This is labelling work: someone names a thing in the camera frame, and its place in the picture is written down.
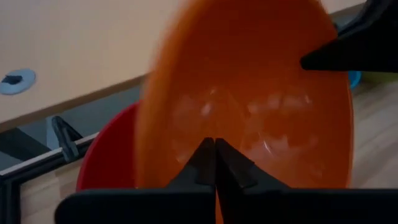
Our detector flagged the blue plastic bowl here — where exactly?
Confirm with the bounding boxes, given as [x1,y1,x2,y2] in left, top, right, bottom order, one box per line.
[348,70,363,91]

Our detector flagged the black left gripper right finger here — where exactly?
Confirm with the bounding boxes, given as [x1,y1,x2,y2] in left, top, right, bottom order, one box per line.
[215,138,398,224]

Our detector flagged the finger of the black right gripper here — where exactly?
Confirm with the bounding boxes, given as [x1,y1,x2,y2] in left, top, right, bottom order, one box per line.
[299,0,398,74]

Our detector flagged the orange plastic bowl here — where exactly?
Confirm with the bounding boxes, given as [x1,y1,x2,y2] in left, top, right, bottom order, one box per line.
[134,0,355,224]

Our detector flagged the black rail corner bracket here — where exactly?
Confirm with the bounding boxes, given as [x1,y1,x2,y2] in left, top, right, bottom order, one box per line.
[50,115,84,164]

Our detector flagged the green plastic bowl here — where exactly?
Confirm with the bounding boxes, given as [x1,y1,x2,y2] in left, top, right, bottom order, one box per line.
[360,71,398,83]

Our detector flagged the red plastic bowl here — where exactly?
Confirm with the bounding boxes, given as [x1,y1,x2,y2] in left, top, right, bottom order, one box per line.
[76,101,141,192]

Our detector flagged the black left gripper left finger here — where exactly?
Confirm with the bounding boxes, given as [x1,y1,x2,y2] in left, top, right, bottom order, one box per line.
[54,137,217,224]

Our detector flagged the black table edge rail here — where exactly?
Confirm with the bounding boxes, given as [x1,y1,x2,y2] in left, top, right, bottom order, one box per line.
[0,132,100,224]

